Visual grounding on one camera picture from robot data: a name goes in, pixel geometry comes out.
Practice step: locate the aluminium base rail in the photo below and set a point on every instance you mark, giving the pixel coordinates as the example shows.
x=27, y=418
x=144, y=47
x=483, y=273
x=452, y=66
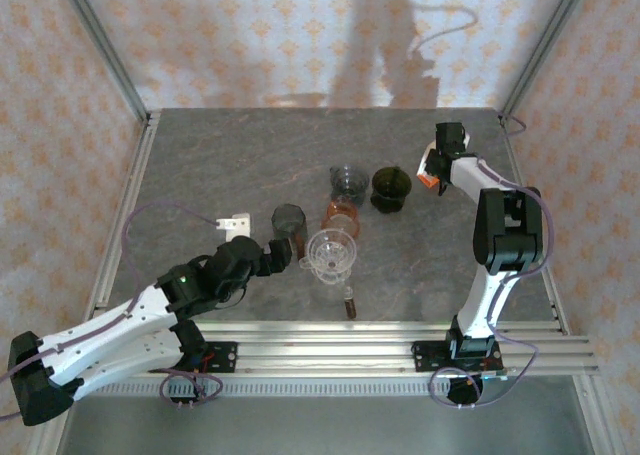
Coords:
x=325, y=345

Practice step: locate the aluminium frame post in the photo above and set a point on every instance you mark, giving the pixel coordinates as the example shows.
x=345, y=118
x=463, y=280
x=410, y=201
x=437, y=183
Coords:
x=107, y=50
x=541, y=50

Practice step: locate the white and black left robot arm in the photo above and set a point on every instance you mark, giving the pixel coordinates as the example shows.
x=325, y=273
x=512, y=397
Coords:
x=125, y=325

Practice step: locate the orange transparent coffee dripper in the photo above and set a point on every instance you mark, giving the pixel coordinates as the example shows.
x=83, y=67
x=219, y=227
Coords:
x=342, y=222

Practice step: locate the aluminium table side rail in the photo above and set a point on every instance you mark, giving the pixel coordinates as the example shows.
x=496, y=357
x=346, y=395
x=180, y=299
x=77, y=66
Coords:
x=134, y=185
x=515, y=150

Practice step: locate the smoky grey coffee dripper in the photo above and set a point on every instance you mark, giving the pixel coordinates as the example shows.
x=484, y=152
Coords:
x=288, y=220

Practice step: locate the clear plastic coffee dripper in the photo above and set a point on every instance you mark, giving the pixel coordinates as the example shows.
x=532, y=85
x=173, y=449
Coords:
x=330, y=255

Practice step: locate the blue-grey transparent coffee dripper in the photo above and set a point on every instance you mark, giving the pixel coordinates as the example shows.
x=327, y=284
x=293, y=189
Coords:
x=350, y=180

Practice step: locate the dark green coffee dripper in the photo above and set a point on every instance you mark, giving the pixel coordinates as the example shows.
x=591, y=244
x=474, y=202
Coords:
x=391, y=185

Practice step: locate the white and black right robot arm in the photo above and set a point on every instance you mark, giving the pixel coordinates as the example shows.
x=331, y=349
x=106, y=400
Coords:
x=505, y=235

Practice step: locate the white orange-ended filter box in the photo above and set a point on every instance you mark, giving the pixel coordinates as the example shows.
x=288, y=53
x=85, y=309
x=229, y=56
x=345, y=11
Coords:
x=429, y=162

